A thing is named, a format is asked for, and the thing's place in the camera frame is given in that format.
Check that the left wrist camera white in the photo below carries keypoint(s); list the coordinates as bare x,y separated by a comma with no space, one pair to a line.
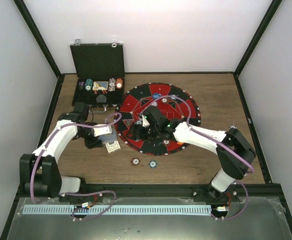
101,129

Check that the card deck in case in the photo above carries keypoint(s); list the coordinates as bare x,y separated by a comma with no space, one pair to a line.
100,85

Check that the teal chips in case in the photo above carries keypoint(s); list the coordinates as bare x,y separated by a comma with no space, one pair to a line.
88,84

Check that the red poker chip stack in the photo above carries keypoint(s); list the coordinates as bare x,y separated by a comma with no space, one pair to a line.
135,162

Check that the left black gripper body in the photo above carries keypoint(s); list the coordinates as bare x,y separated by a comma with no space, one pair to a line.
89,144

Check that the light blue slotted cable duct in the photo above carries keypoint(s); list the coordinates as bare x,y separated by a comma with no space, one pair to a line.
189,210

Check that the black poker chip case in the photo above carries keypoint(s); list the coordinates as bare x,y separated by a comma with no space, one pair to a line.
99,62

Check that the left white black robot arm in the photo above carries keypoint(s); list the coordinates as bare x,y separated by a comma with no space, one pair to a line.
39,174

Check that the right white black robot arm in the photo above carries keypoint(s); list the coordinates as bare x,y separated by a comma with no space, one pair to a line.
233,150

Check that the orange chips in case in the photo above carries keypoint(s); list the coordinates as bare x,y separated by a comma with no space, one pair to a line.
119,83

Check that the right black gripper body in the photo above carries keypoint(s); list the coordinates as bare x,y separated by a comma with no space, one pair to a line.
149,135

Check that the blue card deck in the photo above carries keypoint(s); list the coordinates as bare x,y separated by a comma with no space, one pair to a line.
108,138

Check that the teal poker chip stack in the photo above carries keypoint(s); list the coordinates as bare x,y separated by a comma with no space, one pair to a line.
152,164

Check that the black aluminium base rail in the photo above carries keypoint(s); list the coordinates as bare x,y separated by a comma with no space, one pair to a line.
197,192

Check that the round red black poker mat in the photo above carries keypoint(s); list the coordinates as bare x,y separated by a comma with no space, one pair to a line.
139,98

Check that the white card box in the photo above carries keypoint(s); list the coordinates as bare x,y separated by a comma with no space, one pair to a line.
112,147

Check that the black round button in case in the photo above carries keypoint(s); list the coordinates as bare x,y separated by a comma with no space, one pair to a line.
101,98

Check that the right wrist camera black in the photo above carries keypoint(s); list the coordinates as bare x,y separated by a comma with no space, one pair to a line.
155,117

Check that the blue blind button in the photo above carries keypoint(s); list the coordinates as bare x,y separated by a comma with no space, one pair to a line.
156,96

